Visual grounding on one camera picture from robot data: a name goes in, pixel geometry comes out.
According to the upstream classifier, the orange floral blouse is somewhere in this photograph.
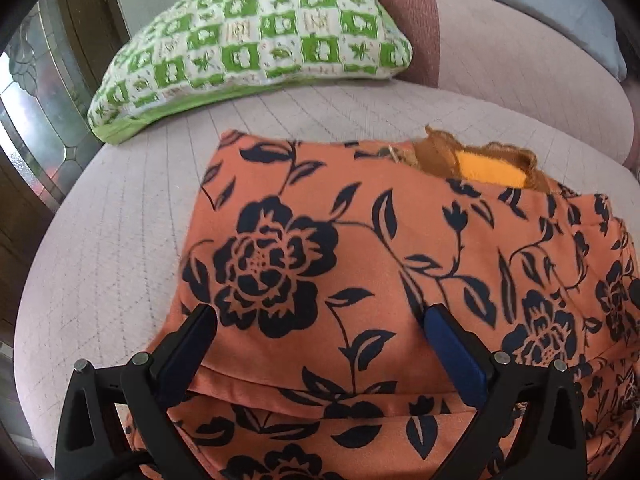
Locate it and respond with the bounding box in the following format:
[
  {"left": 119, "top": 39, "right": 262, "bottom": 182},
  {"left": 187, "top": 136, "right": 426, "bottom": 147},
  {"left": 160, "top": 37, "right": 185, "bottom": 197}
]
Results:
[{"left": 164, "top": 131, "right": 639, "bottom": 479}]

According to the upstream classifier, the pink quilted bed sheet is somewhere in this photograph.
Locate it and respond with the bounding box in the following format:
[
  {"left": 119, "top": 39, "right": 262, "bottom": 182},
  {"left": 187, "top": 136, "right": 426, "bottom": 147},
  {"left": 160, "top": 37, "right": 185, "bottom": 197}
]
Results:
[{"left": 14, "top": 80, "right": 639, "bottom": 457}]

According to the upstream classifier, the stained glass window panel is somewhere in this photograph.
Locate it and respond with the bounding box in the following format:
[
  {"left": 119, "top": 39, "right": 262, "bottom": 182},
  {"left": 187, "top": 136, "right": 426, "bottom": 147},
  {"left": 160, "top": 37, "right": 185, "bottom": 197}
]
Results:
[{"left": 1, "top": 0, "right": 102, "bottom": 211}]

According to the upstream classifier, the dark wooden door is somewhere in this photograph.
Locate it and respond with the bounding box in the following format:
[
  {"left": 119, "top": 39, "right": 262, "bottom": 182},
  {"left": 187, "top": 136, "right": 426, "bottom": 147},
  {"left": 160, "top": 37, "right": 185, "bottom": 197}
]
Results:
[{"left": 1, "top": 0, "right": 128, "bottom": 474}]

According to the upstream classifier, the pink bolster cushion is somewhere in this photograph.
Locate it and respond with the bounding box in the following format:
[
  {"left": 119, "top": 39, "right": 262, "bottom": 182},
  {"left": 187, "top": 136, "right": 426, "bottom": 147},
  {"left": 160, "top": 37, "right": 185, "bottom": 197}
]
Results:
[{"left": 378, "top": 0, "right": 639, "bottom": 167}]

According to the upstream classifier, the green white patterned pillow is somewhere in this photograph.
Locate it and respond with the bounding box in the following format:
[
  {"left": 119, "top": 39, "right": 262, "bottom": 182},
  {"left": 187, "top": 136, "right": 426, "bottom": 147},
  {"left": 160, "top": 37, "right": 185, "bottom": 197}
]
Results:
[{"left": 87, "top": 0, "right": 413, "bottom": 145}]

